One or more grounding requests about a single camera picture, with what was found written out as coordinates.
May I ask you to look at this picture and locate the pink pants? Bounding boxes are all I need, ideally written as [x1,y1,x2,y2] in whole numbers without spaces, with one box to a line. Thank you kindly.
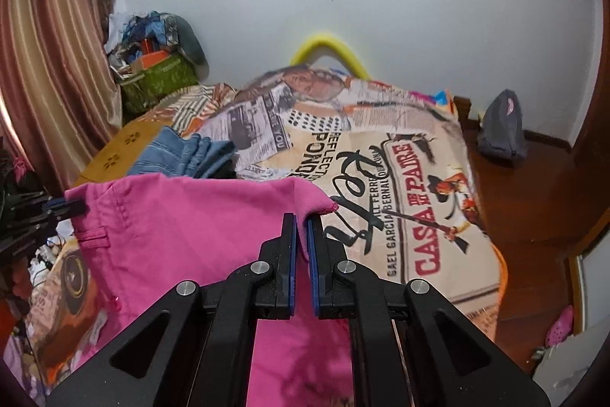
[65,174,353,406]

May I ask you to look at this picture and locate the cardboard piece with flowers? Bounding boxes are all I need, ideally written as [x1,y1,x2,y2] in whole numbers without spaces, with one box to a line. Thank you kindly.
[72,120,170,187]

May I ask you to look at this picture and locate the striped brown curtain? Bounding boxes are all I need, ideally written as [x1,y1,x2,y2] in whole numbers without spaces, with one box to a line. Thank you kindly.
[1,0,122,195]

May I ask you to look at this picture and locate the folded blue jeans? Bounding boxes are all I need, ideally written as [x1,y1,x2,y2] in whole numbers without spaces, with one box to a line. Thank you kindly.
[127,127,237,179]

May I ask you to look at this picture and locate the printed beige bed blanket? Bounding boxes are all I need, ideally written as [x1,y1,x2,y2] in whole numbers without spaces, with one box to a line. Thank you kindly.
[1,66,508,402]

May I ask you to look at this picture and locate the pink slipper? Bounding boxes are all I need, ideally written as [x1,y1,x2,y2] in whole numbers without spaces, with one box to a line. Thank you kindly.
[545,305,574,348]

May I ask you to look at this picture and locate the green basket with clothes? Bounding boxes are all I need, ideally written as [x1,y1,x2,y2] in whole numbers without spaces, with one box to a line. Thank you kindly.
[104,11,207,116]

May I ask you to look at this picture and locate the grey backpack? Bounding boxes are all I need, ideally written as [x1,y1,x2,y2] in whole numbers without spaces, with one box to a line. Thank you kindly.
[477,89,527,163]

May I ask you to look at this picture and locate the yellow curved headboard tube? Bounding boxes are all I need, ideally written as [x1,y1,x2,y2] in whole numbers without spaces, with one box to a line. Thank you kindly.
[289,32,371,80]

